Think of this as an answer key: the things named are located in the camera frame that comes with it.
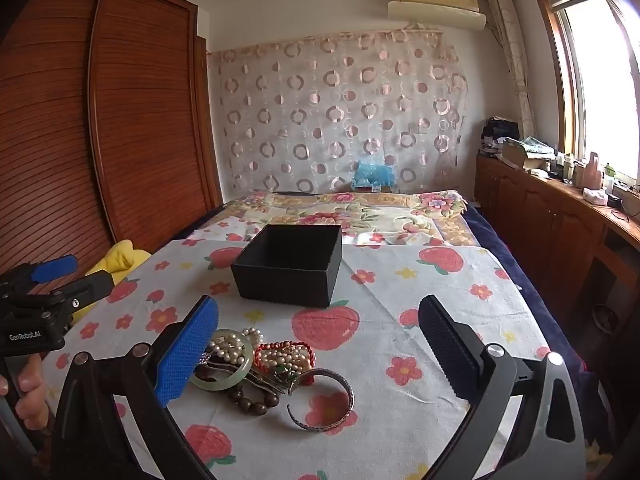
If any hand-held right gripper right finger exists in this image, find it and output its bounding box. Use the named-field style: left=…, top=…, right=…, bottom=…
left=417, top=294, right=586, bottom=480

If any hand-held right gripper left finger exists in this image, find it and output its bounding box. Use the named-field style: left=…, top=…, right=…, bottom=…
left=50, top=294, right=221, bottom=480

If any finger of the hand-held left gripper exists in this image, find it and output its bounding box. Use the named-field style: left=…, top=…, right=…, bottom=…
left=10, top=254, right=79, bottom=284
left=30, top=269, right=116, bottom=322

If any white pearl necklace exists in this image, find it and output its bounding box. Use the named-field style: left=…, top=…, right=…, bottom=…
left=205, top=327, right=263, bottom=366

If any green jade bangle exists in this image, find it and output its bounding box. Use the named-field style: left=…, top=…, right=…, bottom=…
left=189, top=329, right=253, bottom=390

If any large brown bead bracelet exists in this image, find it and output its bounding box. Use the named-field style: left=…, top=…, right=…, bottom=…
left=195, top=365, right=281, bottom=416

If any silver hair comb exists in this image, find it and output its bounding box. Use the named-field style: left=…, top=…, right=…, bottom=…
left=200, top=355, right=296, bottom=396

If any red bracelet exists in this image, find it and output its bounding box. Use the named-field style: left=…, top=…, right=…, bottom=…
left=252, top=341, right=317, bottom=386

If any cream pearl necklace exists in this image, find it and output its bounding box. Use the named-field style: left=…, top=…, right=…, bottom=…
left=260, top=347, right=311, bottom=376

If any silver cuff bangle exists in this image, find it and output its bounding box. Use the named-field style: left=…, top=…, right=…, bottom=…
left=286, top=368, right=356, bottom=432

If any black jewelry box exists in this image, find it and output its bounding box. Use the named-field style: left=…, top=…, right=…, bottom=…
left=231, top=224, right=343, bottom=309

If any person's left hand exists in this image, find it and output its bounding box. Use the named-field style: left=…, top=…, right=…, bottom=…
left=0, top=357, right=51, bottom=433

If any yellow plush toy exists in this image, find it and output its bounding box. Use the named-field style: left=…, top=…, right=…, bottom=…
left=65, top=240, right=151, bottom=321

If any dark blue bed sheet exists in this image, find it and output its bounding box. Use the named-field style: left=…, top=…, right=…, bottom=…
left=465, top=200, right=601, bottom=411

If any floral blanket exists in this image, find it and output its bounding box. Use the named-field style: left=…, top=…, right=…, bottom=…
left=187, top=190, right=476, bottom=248

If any wooden cabinet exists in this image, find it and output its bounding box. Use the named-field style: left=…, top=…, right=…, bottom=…
left=475, top=152, right=640, bottom=361

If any blue plastic bag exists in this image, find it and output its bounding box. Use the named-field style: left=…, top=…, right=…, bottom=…
left=352, top=160, right=398, bottom=188

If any wooden wardrobe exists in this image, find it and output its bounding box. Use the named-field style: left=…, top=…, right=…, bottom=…
left=0, top=0, right=223, bottom=281

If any cardboard box with green cloth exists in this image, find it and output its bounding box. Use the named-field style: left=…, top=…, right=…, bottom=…
left=502, top=137, right=556, bottom=168

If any pile of dark clothes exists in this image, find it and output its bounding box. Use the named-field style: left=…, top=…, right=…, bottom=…
left=480, top=117, right=521, bottom=156

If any patterned window curtain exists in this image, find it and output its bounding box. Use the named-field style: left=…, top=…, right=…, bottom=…
left=485, top=0, right=536, bottom=136

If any window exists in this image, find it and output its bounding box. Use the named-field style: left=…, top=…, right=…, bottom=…
left=530, top=0, right=640, bottom=186

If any circle pattern wall curtain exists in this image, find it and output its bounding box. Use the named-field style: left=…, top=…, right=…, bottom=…
left=207, top=30, right=468, bottom=196

